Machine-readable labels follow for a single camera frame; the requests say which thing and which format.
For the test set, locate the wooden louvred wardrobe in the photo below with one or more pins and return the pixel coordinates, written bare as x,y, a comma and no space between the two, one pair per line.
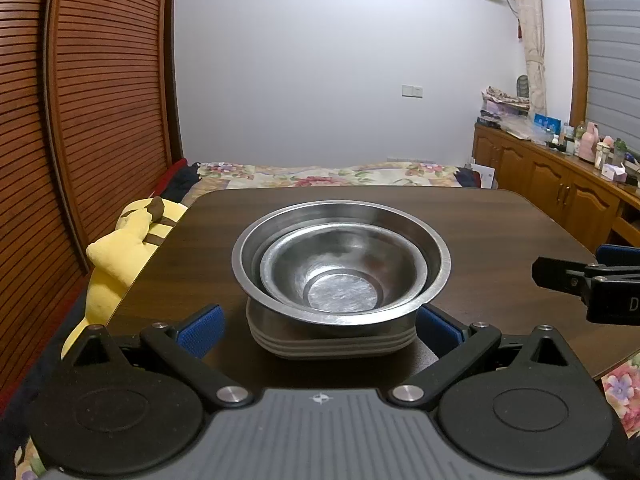
90,110

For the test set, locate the dark wooden table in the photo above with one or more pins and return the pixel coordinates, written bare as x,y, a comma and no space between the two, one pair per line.
320,175

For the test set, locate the white wall socket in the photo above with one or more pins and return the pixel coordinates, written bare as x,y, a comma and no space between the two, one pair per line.
412,90

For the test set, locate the deep steel bowl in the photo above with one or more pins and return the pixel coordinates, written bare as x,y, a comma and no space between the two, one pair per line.
342,292

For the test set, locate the small grey fan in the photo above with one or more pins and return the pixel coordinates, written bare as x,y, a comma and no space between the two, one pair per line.
522,86

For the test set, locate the blue box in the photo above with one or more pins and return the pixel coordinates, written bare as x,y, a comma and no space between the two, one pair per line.
547,122

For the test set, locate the glass bottle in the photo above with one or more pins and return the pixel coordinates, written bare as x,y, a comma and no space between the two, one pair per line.
580,137

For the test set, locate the dark blue blanket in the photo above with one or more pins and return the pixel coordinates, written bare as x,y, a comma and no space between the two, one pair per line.
467,177

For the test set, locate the green bottle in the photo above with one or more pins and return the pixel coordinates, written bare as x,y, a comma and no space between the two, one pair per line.
620,152

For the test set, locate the pink thermos flask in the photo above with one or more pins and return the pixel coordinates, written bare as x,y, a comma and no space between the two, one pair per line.
590,140

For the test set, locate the wooden low cabinet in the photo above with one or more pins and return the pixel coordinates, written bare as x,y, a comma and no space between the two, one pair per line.
545,185

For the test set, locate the white lidded cup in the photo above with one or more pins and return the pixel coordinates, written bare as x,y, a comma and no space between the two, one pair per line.
602,155

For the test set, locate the yellow plush toy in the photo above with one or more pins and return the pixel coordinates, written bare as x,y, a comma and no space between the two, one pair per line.
115,265

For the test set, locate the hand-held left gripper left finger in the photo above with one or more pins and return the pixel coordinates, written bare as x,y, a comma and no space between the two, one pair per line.
200,331

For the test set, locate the grey window blind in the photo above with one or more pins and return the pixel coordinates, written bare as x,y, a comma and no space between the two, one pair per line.
612,50

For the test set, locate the clear plastic bag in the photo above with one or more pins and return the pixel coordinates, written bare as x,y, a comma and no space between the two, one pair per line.
527,130

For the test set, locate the dark red navy cloth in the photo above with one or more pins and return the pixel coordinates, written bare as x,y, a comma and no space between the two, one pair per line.
175,182

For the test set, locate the stack of folded fabrics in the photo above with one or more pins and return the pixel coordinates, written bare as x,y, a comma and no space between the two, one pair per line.
505,102

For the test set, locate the white wall outlet strip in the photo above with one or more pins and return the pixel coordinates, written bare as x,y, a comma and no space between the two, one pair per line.
411,161

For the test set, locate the shallow steel bowl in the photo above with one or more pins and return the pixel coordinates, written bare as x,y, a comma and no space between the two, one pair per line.
264,266

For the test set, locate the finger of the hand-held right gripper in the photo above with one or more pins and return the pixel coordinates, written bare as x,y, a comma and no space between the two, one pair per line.
617,254
555,272

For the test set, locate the large perforated steel bowl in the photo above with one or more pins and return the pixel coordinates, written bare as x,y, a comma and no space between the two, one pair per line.
345,212

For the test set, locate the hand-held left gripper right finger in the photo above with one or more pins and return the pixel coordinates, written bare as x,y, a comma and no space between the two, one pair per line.
440,331

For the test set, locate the beige patterned curtain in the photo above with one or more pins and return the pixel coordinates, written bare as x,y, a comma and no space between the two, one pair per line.
530,35

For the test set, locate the white tissue box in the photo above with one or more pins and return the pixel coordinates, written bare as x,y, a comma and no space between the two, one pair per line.
614,173

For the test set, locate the wooden window frame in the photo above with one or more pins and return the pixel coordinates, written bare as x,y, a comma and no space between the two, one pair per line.
575,50

